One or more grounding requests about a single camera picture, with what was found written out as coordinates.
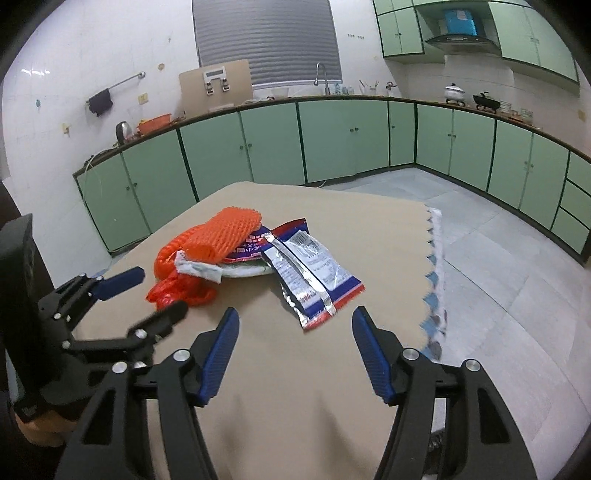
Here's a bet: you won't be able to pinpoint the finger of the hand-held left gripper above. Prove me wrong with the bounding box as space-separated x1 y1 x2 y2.
62 304 189 370
39 267 147 325

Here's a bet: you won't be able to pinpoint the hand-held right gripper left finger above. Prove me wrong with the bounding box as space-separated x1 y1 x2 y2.
55 307 240 480

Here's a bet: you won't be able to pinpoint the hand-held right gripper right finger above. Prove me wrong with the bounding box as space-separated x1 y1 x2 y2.
352 306 539 480

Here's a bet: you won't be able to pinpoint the orange plastic bag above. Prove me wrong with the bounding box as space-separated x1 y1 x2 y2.
146 240 218 309

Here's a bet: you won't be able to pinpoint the white green wrapper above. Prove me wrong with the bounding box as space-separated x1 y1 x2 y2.
174 251 274 282

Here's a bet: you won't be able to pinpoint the silver black snack wrapper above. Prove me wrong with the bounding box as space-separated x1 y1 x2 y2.
262 232 338 332

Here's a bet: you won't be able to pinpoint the orange foam fruit net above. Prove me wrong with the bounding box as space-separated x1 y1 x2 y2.
157 207 265 274

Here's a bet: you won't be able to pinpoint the purple snack wrapper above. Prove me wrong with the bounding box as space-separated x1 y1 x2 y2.
230 224 278 264

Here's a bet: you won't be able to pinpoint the person's left hand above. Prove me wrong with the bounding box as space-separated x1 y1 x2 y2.
15 410 82 448

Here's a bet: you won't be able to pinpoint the beige tablecloth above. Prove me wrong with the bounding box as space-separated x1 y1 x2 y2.
69 181 444 480

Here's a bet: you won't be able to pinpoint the blue scalloped tablecloth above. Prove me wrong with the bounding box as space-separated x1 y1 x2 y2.
421 207 450 361

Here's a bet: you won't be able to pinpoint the orange plastic basket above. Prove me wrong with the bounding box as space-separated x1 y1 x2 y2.
137 113 173 136

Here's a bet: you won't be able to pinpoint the dark hanging towel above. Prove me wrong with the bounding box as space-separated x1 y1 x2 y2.
88 89 114 117

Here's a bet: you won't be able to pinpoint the cardboard sheet on counter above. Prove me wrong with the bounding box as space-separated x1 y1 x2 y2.
178 58 254 114

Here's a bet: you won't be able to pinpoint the green base cabinets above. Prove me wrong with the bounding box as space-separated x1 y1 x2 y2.
72 95 591 267

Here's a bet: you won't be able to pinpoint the black wok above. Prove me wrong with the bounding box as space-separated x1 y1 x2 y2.
472 91 501 112

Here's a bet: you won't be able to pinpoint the grey window blind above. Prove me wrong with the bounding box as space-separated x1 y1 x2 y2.
191 0 344 91

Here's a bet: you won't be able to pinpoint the metal sink faucet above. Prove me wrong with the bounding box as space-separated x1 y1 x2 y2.
314 63 331 97

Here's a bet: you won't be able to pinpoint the range hood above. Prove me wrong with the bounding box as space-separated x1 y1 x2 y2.
424 6 500 55

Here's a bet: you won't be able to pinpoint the metal towel rail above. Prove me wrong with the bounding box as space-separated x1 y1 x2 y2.
85 71 147 106

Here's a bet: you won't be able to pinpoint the green wall cabinets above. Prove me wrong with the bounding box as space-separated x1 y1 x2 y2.
372 0 581 85

